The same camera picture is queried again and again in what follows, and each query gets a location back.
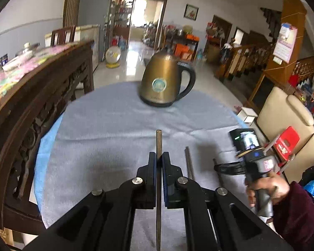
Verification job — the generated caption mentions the dark metal chopstick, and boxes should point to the dark metal chopstick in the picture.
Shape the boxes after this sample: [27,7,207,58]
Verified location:
[156,130,163,251]
[184,146,195,180]

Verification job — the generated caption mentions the dark red sleeve forearm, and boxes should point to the dark red sleeve forearm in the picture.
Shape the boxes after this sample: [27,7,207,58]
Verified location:
[273,181,314,250]

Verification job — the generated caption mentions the person's right hand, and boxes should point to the person's right hand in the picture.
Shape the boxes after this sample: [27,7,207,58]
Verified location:
[245,172,290,207]

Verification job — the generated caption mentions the small white stool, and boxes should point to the small white stool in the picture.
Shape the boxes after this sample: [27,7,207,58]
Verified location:
[237,106,258,125]

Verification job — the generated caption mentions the cream sofa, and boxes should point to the cream sofa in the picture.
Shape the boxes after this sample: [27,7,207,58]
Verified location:
[256,86,314,184]

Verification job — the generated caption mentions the grey table cloth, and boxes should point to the grey table cloth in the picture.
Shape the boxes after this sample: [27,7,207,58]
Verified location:
[40,81,255,251]

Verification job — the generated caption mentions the bronze electric kettle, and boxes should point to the bronze electric kettle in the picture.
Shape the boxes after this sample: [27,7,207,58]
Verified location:
[139,48,196,107]

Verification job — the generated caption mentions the blue round table cover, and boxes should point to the blue round table cover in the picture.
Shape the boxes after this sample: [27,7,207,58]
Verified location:
[34,114,64,211]

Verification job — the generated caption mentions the wooden side table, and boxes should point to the wooden side table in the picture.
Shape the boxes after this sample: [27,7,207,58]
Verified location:
[166,33,199,62]

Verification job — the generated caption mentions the white floor fan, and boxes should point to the white floor fan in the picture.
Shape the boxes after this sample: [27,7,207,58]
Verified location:
[105,46,121,69]

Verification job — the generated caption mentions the carved dark wooden sideboard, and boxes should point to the carved dark wooden sideboard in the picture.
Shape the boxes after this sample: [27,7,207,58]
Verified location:
[0,41,94,235]

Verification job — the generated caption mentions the wooden chair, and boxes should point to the wooden chair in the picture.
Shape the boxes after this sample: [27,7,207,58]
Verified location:
[50,26,76,46]

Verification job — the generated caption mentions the grey refrigerator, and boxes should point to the grey refrigerator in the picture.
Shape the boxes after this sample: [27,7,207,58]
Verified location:
[77,0,112,62]

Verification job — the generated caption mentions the wall calendar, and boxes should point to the wall calendar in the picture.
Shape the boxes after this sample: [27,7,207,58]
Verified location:
[273,23,298,65]

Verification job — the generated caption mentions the framed wall picture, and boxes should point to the framed wall picture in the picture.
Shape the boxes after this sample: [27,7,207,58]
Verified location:
[183,4,199,21]

